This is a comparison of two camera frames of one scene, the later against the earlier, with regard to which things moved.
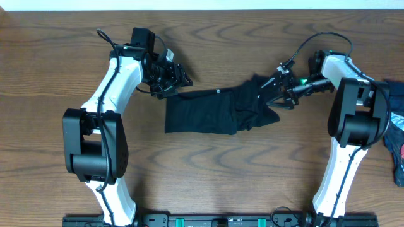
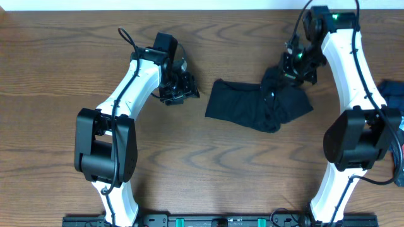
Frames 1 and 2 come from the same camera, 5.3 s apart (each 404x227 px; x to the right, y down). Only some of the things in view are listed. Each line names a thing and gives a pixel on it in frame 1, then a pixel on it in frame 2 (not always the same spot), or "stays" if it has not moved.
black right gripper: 282,79 → 290,75
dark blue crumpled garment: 394,138 stays
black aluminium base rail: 220,220 stays
